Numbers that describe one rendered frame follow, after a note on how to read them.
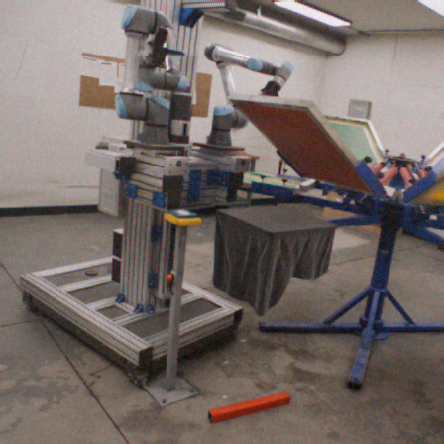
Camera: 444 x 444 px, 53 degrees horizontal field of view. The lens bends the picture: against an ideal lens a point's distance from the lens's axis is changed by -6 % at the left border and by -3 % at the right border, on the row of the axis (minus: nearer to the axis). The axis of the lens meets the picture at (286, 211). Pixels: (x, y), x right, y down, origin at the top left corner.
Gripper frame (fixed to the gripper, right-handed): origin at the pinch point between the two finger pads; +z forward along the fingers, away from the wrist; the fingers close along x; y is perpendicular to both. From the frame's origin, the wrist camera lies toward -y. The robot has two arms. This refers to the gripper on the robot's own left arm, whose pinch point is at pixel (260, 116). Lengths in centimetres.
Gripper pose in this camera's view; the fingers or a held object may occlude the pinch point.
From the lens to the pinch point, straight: 254.3
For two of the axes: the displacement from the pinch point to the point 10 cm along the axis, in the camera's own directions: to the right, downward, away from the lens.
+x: 6.9, 2.4, -6.9
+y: -5.3, -4.7, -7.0
